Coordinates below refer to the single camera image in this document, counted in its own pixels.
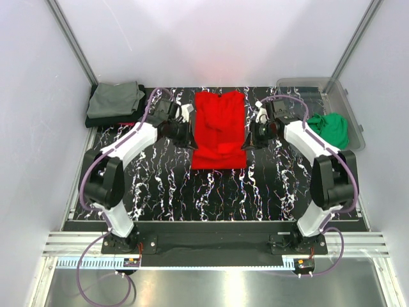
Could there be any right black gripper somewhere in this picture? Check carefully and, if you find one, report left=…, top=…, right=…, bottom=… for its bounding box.
left=241, top=120, right=278, bottom=152

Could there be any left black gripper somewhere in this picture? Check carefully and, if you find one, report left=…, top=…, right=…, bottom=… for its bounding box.
left=168, top=119, right=198, bottom=150

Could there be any red t shirt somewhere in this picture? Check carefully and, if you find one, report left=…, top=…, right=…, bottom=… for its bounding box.
left=191, top=91, right=247, bottom=170

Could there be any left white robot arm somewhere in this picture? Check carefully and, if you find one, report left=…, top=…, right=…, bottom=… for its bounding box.
left=78, top=99, right=198, bottom=253

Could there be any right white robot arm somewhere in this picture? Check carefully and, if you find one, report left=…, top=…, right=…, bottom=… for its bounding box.
left=242, top=95, right=359, bottom=254

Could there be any folded pink t shirt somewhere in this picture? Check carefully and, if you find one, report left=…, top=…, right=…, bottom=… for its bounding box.
left=118, top=122, right=135, bottom=127

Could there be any green t shirt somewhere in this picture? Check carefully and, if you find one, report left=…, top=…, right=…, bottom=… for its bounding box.
left=307, top=113, right=349, bottom=150

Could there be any clear plastic bin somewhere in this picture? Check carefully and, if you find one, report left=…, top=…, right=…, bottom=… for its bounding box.
left=276, top=77, right=366, bottom=152

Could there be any folded grey t shirt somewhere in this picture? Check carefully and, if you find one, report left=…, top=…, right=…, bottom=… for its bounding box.
left=87, top=82, right=145, bottom=118

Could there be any folded black t shirt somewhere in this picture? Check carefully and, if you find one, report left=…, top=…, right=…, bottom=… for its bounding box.
left=84, top=84, right=147, bottom=128

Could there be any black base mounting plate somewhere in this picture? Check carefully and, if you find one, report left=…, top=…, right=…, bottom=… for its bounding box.
left=102, top=221, right=328, bottom=268

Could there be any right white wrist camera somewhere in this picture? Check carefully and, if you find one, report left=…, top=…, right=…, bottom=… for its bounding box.
left=256, top=101, right=268, bottom=124

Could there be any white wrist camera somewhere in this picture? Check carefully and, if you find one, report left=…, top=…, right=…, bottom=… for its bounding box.
left=256, top=101, right=268, bottom=124
left=176, top=104, right=194, bottom=123

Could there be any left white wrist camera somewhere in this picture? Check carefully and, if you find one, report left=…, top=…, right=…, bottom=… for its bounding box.
left=176, top=104, right=194, bottom=123

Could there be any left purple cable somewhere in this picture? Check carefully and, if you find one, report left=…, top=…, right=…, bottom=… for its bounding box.
left=77, top=88, right=175, bottom=304

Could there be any white slotted cable duct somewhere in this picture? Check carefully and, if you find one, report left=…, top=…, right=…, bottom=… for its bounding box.
left=56, top=257, right=303, bottom=269

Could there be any right aluminium corner post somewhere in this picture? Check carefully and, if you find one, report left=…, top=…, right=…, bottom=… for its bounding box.
left=330, top=0, right=384, bottom=79

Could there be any aluminium corner post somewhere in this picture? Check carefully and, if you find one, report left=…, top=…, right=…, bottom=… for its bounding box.
left=330, top=0, right=384, bottom=79
left=45, top=0, right=98, bottom=85

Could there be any aluminium frame rail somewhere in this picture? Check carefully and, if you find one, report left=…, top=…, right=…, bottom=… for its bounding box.
left=43, top=231, right=389, bottom=258

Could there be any left aluminium corner post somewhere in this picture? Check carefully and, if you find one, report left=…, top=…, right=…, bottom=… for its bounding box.
left=45, top=0, right=98, bottom=85

